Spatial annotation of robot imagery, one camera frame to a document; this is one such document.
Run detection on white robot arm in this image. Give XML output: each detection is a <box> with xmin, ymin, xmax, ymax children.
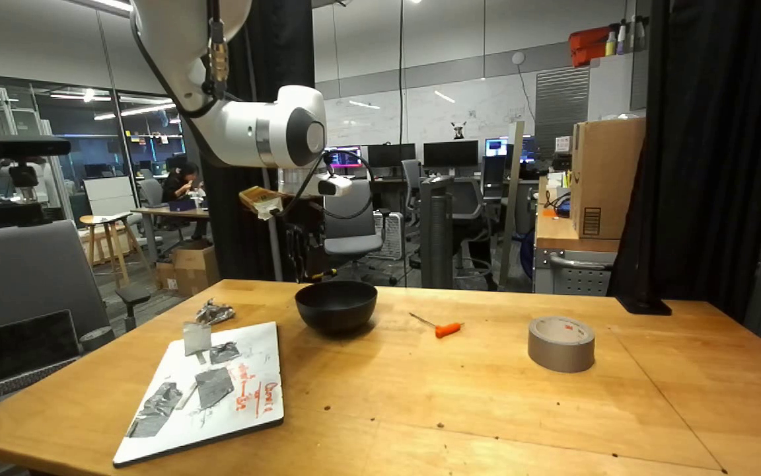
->
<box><xmin>132</xmin><ymin>0</ymin><xmax>325</xmax><ymax>278</ymax></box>

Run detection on white board with clips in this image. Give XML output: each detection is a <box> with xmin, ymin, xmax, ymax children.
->
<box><xmin>115</xmin><ymin>322</ymin><xmax>287</xmax><ymax>466</ymax></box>

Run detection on grey tape roll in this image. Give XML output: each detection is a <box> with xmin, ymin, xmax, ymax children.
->
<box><xmin>528</xmin><ymin>316</ymin><xmax>596</xmax><ymax>372</ymax></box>

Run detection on cardboard box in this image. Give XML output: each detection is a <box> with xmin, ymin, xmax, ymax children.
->
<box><xmin>571</xmin><ymin>119</ymin><xmax>646</xmax><ymax>241</ymax></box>

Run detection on black curtain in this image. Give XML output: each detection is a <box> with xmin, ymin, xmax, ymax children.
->
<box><xmin>609</xmin><ymin>0</ymin><xmax>761</xmax><ymax>316</ymax></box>

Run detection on grey office chair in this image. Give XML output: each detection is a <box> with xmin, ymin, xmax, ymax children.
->
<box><xmin>324</xmin><ymin>179</ymin><xmax>383</xmax><ymax>283</ymax></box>

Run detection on wooden stool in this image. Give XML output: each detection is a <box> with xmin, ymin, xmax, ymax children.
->
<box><xmin>80</xmin><ymin>212</ymin><xmax>143</xmax><ymax>283</ymax></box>

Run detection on black bowl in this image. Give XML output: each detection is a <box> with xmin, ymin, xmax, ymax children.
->
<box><xmin>297</xmin><ymin>279</ymin><xmax>379</xmax><ymax>335</ymax></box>

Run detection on metal binder clips pile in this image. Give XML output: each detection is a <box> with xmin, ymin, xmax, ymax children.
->
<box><xmin>195</xmin><ymin>302</ymin><xmax>235</xmax><ymax>324</ymax></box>

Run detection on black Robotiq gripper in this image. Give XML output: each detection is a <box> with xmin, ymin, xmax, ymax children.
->
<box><xmin>283</xmin><ymin>201</ymin><xmax>325</xmax><ymax>283</ymax></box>

